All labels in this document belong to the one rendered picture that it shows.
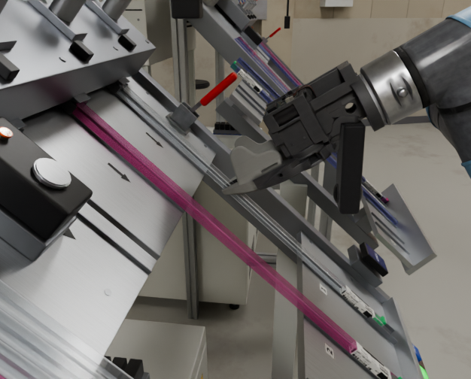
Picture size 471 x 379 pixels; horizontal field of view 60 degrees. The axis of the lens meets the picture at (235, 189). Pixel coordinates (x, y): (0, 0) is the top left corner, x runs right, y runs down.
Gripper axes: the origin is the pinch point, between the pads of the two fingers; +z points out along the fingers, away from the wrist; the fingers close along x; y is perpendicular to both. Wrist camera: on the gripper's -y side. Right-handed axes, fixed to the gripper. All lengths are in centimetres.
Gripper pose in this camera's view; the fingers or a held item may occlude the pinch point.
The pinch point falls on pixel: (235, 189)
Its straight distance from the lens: 54.7
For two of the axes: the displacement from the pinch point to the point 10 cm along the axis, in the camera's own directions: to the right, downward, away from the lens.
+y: -5.2, -8.1, -2.8
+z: -8.4, 4.4, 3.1
